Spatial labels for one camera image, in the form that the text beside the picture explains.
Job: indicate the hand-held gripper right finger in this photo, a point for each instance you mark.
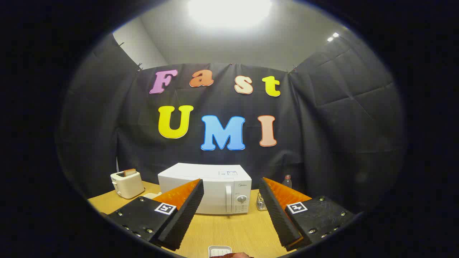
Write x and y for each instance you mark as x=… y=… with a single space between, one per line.
x=278 y=215

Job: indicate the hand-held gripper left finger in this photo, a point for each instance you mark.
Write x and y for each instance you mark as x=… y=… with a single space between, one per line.
x=184 y=218

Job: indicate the white toaster oven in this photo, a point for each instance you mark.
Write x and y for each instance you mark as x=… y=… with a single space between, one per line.
x=215 y=179

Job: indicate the brown meat strip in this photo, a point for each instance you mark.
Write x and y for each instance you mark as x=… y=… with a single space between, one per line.
x=236 y=255

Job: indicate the white pop-up toaster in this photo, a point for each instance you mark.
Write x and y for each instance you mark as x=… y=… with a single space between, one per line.
x=127 y=185

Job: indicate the clear bottle red label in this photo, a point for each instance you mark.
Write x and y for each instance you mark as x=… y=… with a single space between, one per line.
x=287 y=182

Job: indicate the divided white bean dish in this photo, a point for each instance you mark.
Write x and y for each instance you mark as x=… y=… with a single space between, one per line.
x=152 y=195

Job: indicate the small white ribbed tray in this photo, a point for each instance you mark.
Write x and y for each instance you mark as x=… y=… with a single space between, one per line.
x=216 y=249

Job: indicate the toasted bread slice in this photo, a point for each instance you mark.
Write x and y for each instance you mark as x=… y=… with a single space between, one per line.
x=129 y=172

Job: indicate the small ceiling spotlights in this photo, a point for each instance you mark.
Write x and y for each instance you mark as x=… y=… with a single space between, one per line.
x=332 y=37

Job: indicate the bright ceiling light panel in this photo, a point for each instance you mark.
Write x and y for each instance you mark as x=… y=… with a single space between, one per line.
x=229 y=12

